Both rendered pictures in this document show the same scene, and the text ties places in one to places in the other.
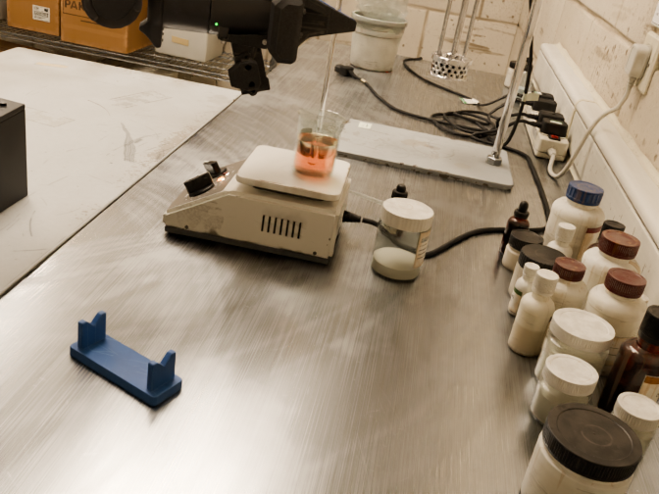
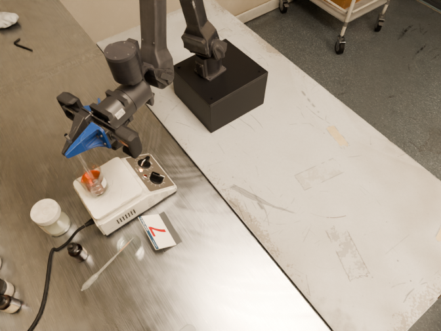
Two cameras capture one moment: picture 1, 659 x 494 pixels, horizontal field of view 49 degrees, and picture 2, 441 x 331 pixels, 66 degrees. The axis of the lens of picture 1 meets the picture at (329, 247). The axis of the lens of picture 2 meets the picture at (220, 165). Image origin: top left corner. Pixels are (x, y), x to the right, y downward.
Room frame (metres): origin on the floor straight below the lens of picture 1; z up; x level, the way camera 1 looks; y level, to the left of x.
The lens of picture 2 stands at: (1.24, -0.01, 1.65)
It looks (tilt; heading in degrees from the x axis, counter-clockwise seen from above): 57 degrees down; 138
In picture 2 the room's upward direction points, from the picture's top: straight up
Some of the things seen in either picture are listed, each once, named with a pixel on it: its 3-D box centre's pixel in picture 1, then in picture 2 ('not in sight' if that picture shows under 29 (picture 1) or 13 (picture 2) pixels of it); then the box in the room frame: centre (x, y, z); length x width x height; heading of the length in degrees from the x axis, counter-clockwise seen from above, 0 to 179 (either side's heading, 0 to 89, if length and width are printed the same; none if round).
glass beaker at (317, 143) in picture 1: (319, 144); (91, 180); (0.79, 0.03, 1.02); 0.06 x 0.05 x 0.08; 69
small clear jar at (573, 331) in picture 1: (573, 353); not in sight; (0.58, -0.24, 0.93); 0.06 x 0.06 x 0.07
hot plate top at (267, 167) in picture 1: (295, 172); (107, 186); (0.80, 0.05, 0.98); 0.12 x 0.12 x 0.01; 86
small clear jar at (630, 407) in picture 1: (632, 425); not in sight; (0.50, -0.28, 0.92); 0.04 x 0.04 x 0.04
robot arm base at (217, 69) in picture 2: not in sight; (208, 62); (0.68, 0.45, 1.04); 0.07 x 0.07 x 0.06; 2
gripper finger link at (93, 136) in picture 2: not in sight; (86, 147); (0.82, 0.05, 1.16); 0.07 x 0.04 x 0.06; 105
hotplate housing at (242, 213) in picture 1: (270, 201); (123, 190); (0.80, 0.08, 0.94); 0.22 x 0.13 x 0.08; 86
